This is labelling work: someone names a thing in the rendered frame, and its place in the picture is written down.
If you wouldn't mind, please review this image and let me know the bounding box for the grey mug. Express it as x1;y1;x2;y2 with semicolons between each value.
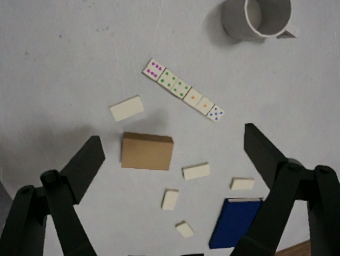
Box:
222;0;301;40

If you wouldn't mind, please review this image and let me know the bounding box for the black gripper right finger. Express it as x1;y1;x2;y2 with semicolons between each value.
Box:
229;123;340;256

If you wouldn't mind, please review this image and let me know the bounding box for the brown rectangular box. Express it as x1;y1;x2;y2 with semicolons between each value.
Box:
121;132;174;171

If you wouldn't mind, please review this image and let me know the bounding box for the white domino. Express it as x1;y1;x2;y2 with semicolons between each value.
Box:
143;58;179;90
183;162;210;180
175;220;195;239
110;95;145;122
161;188;179;210
169;78;203;108
195;94;225;123
230;177;255;190

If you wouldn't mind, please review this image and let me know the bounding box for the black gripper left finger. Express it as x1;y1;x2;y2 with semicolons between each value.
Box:
0;135;106;256

